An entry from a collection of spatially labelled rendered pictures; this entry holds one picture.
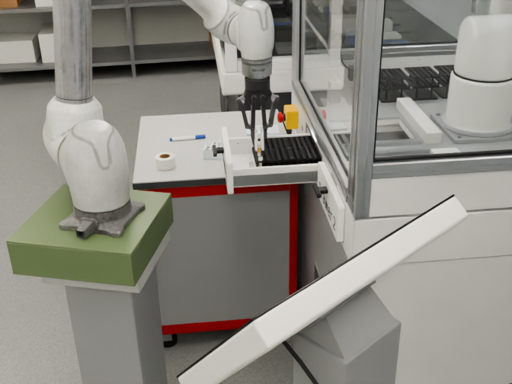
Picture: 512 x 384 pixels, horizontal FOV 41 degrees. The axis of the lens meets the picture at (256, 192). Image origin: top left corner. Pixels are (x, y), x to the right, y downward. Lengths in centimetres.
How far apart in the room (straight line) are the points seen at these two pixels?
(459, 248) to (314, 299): 88
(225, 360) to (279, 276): 153
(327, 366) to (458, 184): 72
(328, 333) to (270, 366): 150
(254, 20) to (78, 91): 52
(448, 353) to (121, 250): 97
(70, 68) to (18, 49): 413
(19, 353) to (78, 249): 116
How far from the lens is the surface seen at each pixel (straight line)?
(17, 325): 305
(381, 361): 126
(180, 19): 630
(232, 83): 293
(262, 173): 207
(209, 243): 246
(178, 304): 261
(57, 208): 201
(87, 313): 201
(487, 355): 211
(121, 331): 200
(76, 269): 184
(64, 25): 189
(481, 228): 183
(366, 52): 154
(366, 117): 160
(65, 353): 284
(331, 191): 186
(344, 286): 105
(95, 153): 177
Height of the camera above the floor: 179
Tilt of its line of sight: 28 degrees down
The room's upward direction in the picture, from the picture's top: 1 degrees counter-clockwise
